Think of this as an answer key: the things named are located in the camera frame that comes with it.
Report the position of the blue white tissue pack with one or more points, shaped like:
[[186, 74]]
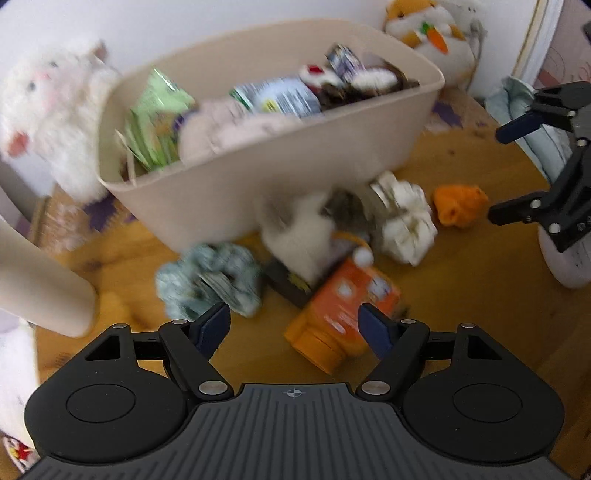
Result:
[[344, 60]]

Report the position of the silver green snack bag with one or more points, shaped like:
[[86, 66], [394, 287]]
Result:
[[281, 97]]

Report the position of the orange rolled sock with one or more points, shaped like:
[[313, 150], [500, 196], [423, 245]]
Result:
[[459, 205]]

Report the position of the green snack packet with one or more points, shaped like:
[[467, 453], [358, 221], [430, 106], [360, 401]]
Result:
[[157, 120]]

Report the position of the cream scrunchie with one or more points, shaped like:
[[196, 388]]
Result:
[[406, 221]]

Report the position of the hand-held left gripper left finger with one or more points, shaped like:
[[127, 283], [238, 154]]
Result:
[[213, 323]]

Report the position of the brown hair claw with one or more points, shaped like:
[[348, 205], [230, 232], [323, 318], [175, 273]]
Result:
[[346, 207]]

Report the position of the orange white hamster plush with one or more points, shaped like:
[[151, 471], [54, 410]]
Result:
[[434, 41]]

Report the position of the small black box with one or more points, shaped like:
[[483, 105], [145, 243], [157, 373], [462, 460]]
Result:
[[286, 284]]

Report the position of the white cat plush toy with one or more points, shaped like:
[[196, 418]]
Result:
[[318, 77]]

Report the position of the white lamb plush toy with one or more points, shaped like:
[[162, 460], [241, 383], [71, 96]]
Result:
[[55, 106]]

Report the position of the pink plush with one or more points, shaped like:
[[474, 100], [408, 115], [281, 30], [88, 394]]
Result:
[[231, 129]]

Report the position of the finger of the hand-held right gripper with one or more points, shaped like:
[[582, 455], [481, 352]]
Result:
[[512, 213], [517, 127]]

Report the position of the green patterned scrunchie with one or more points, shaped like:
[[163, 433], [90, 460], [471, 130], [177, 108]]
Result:
[[207, 277]]

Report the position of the small white mouse plush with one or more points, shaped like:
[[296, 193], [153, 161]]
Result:
[[300, 235]]

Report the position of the beige plastic storage bin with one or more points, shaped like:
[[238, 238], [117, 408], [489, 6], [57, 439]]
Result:
[[207, 198]]

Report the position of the white thermos bottle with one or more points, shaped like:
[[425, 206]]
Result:
[[41, 286]]

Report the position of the light blue striped blanket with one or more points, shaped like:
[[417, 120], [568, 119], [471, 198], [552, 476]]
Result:
[[526, 138]]

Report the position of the round wooden desk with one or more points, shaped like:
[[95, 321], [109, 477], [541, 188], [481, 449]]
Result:
[[461, 286]]

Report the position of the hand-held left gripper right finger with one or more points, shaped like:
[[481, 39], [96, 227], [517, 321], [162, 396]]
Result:
[[376, 330]]

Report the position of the white fluffy pompom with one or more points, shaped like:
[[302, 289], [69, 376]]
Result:
[[374, 78]]

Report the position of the orange plastic bottle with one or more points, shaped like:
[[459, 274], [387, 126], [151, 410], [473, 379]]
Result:
[[341, 314]]

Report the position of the round white power strip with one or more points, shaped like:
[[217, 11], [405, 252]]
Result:
[[568, 263]]

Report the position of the white printed bedding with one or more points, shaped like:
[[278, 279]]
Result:
[[14, 369]]

